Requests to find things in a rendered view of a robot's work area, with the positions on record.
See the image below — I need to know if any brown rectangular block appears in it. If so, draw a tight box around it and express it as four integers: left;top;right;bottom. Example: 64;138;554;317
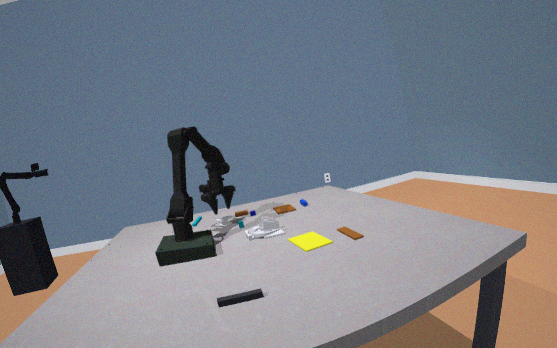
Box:
235;209;248;217

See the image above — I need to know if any brown flat bar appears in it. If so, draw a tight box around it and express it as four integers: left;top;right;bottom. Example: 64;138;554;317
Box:
336;226;364;240

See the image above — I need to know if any cyan flat bar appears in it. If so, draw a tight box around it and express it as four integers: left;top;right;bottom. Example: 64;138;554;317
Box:
193;216;202;227

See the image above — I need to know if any orange flat rectangular plate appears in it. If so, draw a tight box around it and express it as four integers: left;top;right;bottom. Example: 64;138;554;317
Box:
273;204;296;215

